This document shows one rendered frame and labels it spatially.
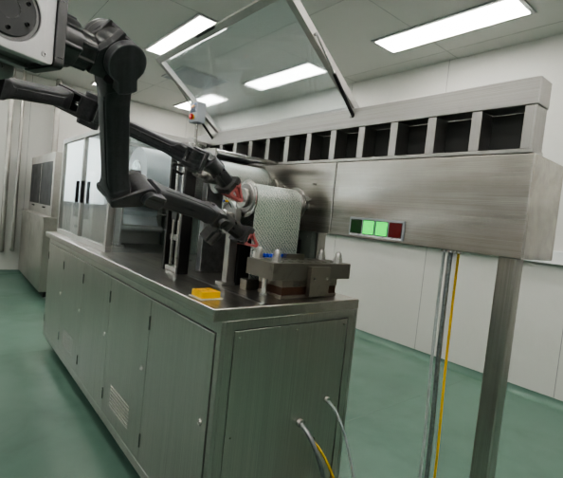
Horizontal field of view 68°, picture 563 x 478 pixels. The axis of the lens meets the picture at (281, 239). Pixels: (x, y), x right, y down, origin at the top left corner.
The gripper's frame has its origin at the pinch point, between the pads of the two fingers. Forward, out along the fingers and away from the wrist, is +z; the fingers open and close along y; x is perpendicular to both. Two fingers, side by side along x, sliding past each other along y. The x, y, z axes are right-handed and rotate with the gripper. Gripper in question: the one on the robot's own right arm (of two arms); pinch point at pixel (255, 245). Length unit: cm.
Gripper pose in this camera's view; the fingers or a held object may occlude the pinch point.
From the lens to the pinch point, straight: 161.4
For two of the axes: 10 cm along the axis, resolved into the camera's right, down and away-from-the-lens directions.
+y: 6.3, 1.2, -7.6
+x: 4.7, -8.4, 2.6
